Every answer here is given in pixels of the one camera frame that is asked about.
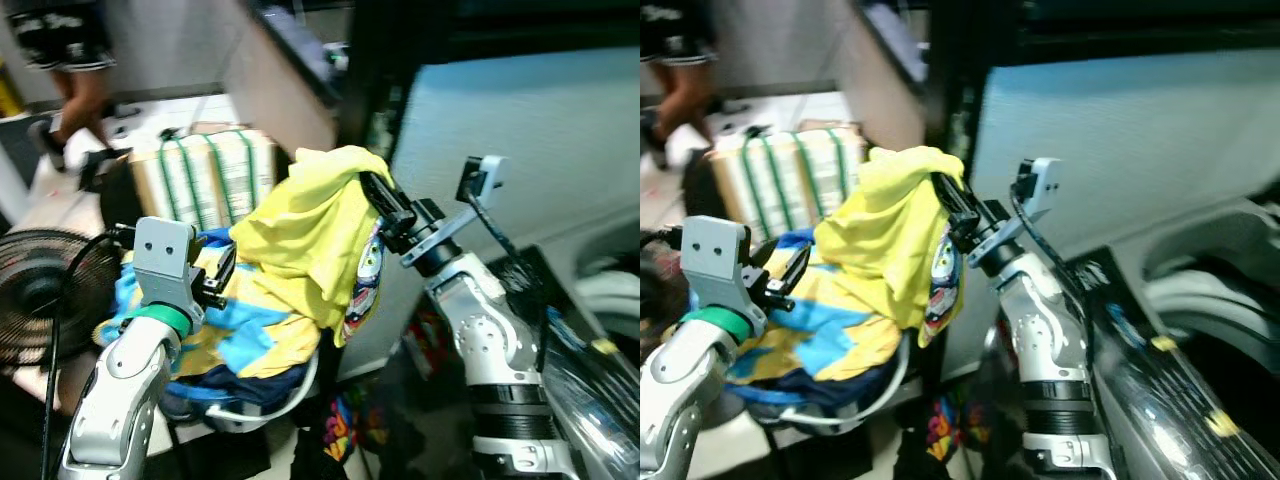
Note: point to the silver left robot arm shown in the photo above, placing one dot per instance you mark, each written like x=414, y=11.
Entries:
x=680, y=395
x=120, y=385

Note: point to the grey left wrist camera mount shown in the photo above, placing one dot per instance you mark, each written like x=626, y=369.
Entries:
x=165, y=250
x=715, y=250

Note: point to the colourful patterned cloth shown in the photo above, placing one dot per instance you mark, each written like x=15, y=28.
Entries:
x=940, y=430
x=340, y=430

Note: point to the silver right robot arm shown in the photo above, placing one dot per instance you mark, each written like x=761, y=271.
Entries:
x=490, y=340
x=1045, y=340

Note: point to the glass washing machine door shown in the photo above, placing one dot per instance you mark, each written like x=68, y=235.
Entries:
x=1160, y=400
x=590, y=400

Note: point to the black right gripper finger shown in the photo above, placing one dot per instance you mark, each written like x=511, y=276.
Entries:
x=945, y=192
x=378, y=190

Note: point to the black floor fan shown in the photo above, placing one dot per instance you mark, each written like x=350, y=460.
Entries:
x=40, y=290

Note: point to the person in black shorts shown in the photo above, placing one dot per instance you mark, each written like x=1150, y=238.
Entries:
x=85, y=100
x=690, y=95

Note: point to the grey washing machine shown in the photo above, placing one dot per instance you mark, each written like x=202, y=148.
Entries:
x=520, y=130
x=1130, y=130

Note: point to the dark flat screen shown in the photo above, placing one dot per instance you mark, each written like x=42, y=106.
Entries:
x=300, y=45
x=895, y=40

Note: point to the white laundry basket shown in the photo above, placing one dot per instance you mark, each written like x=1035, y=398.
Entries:
x=313, y=375
x=905, y=365

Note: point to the yellow shirt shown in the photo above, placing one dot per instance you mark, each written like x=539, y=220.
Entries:
x=880, y=230
x=300, y=230

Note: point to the blue and yellow clothes pile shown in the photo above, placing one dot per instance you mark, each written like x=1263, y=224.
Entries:
x=250, y=335
x=830, y=338

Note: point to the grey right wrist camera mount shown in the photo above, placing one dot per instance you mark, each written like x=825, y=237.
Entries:
x=485, y=175
x=1045, y=180

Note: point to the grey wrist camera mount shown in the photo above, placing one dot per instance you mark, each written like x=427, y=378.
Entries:
x=1045, y=180
x=165, y=250
x=485, y=175
x=715, y=250

